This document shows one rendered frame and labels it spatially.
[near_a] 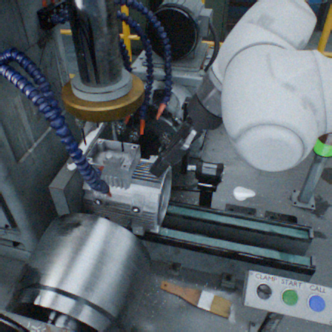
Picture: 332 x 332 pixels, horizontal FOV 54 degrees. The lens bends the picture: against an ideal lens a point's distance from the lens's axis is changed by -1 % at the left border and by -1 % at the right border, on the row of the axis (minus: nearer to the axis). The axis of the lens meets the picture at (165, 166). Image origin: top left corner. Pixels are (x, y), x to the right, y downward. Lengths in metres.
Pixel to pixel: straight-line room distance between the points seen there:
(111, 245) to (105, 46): 0.38
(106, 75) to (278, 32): 0.34
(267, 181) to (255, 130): 0.96
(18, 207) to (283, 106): 0.68
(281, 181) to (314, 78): 0.96
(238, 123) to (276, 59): 0.09
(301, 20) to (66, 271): 0.54
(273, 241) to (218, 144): 0.57
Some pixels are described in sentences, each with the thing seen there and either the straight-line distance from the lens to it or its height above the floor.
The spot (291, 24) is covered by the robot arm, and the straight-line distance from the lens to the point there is 0.51.
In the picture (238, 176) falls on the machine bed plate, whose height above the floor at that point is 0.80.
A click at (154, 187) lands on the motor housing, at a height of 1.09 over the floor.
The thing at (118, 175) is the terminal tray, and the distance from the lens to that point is 0.82.
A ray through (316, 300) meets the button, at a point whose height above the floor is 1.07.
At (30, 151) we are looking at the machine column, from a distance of 0.87.
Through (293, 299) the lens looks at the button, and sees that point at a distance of 0.72.
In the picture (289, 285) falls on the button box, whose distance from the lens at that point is 0.73.
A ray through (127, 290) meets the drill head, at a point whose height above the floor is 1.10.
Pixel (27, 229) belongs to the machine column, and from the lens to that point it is 0.94.
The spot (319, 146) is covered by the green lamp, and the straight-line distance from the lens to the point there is 1.10.
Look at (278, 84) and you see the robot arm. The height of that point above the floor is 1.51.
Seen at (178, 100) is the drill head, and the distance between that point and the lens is 1.05.
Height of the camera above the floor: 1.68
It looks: 42 degrees down
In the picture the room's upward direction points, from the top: straight up
